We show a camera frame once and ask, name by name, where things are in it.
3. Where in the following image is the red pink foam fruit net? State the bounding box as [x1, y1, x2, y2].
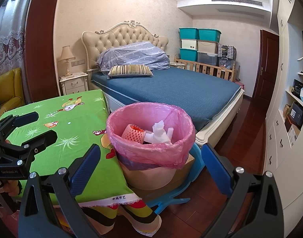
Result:
[121, 124, 146, 144]

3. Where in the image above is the white tissue bundle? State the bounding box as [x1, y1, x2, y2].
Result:
[144, 120, 174, 144]

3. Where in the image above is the pink lined trash bin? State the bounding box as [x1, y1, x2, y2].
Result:
[106, 102, 196, 190]

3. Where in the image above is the person's left hand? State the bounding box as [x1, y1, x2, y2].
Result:
[0, 180, 22, 197]

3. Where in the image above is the yellow leather armchair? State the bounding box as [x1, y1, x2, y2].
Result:
[0, 68, 25, 118]

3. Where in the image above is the green cartoon tablecloth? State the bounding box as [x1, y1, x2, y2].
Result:
[2, 90, 140, 207]

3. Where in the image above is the white built-in cabinet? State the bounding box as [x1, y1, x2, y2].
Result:
[263, 0, 303, 237]

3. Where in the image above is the cream bedside table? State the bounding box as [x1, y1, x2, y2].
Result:
[59, 71, 89, 96]

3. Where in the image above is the blue plastic stool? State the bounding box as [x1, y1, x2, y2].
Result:
[147, 143, 205, 214]

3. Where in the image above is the beige table lamp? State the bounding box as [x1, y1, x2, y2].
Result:
[57, 45, 76, 77]

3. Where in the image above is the cardboard box under bin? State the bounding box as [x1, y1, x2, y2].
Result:
[129, 154, 195, 203]

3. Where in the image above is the patterned lace curtain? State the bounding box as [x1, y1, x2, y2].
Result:
[0, 0, 31, 75]

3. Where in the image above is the black safe on shelf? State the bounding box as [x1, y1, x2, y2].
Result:
[289, 102, 303, 128]

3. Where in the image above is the beige tufted headboard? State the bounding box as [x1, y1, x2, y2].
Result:
[81, 20, 169, 73]

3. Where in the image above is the striped gold pillow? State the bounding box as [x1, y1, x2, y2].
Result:
[108, 64, 153, 77]

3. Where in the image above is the blue mattress bed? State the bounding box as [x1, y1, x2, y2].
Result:
[89, 67, 244, 146]

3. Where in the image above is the grey clear storage bin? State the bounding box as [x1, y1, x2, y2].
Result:
[197, 52, 218, 66]

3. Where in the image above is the houndstooth bag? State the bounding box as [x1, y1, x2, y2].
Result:
[217, 43, 237, 60]

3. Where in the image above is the teal storage bin lower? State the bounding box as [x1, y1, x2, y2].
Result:
[179, 48, 198, 62]

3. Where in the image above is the teal storage bin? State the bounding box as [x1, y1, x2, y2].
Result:
[198, 28, 222, 42]
[179, 27, 199, 40]
[179, 48, 198, 62]

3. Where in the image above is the dark wood room door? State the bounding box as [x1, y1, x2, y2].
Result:
[252, 29, 280, 105]

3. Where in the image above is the beige storage bin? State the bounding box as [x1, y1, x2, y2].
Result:
[197, 40, 218, 54]

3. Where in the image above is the white storage bin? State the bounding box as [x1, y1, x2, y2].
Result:
[181, 39, 198, 50]

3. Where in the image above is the teal storage bin top left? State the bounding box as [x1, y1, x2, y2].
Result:
[179, 27, 199, 40]

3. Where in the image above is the teal storage bin top right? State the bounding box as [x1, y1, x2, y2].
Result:
[198, 28, 222, 42]

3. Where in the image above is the ceiling air vent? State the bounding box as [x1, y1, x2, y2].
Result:
[211, 0, 263, 7]

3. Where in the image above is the dark wood door frame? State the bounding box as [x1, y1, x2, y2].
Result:
[24, 0, 59, 102]

